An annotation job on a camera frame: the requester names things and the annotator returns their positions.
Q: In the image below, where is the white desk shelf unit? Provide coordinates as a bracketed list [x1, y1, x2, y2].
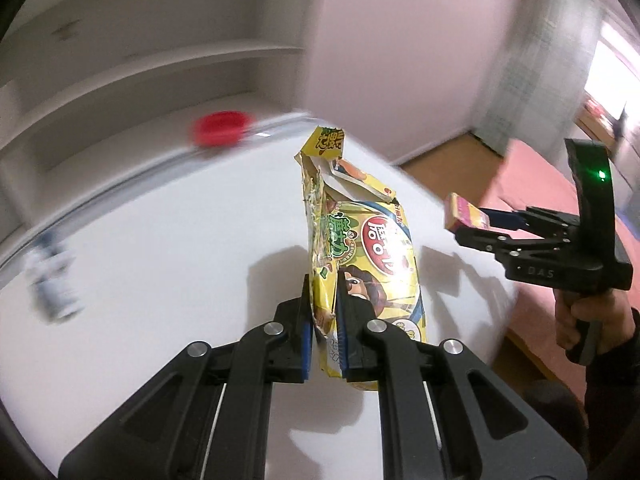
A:
[0, 0, 326, 261]

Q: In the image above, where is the person's dark clothed leg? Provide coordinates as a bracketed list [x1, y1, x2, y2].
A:
[520, 379, 592, 480]

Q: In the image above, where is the yellow snack packet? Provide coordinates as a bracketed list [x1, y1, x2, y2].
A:
[292, 126, 429, 392]

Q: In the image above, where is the person's right hand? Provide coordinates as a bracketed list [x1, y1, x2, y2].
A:
[555, 289, 639, 357]

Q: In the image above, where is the crumpled white blue tissue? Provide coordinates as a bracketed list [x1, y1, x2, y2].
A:
[25, 232, 84, 322]

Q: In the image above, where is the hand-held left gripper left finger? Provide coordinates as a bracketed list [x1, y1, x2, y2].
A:
[57, 275, 316, 480]

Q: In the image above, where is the pale checked curtain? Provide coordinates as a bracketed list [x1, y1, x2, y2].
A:
[470, 0, 607, 161]

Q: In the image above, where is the person's right forearm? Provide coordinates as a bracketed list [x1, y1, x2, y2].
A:
[585, 310, 640, 480]

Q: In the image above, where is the pink bed cover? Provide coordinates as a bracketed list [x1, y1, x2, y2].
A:
[477, 137, 640, 382]

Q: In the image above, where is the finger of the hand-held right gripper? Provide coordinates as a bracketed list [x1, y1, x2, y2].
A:
[454, 225, 531, 262]
[478, 205, 577, 233]

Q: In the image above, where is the small pink yellow box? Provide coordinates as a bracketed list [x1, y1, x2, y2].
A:
[445, 192, 492, 234]

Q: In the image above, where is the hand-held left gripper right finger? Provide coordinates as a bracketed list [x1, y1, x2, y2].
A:
[335, 270, 586, 480]

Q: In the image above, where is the red plastic bowl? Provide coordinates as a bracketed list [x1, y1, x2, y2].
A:
[192, 111, 254, 149]

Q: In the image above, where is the bright window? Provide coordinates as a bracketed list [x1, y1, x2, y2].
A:
[580, 20, 640, 133]

